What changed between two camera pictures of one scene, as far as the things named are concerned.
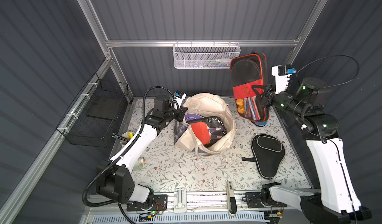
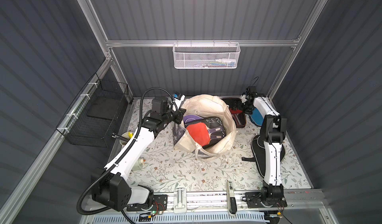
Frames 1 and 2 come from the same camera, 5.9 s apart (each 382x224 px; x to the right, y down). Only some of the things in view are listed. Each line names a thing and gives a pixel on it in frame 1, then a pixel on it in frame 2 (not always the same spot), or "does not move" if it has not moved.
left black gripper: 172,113 does not move
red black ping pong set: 246,71 -> 238,116
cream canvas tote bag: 205,104 does not move
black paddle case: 268,151 does not move
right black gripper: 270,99 -> 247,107
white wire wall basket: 204,55 does not move
